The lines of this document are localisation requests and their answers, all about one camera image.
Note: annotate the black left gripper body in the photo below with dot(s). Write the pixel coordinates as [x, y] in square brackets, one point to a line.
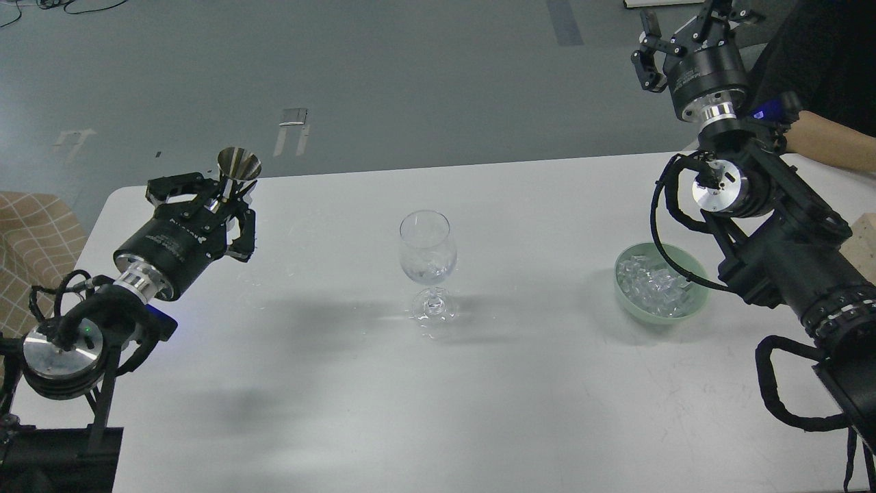
[173, 249]

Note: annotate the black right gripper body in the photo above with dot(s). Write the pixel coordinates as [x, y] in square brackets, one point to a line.
[706, 77]

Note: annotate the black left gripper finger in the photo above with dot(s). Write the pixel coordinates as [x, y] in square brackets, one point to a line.
[242, 217]
[186, 193]

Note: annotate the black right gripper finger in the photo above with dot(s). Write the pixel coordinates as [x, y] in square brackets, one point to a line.
[643, 59]
[716, 20]

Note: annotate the steel cocktail jigger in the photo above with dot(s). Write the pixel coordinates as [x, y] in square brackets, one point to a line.
[238, 168]

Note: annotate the pile of ice cubes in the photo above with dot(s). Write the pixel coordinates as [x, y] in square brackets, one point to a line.
[652, 286]

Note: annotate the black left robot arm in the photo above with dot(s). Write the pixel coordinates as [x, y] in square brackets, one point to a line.
[102, 328]

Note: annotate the person's bare forearm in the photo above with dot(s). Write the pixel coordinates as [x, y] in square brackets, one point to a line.
[831, 144]

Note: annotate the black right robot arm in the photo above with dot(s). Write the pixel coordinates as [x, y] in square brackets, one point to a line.
[780, 239]

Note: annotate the clear wine glass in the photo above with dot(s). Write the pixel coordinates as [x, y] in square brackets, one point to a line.
[428, 255]

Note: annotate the beige checked cushion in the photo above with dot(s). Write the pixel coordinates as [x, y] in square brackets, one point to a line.
[41, 241]

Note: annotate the green bowl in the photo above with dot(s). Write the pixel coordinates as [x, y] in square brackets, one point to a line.
[649, 248]

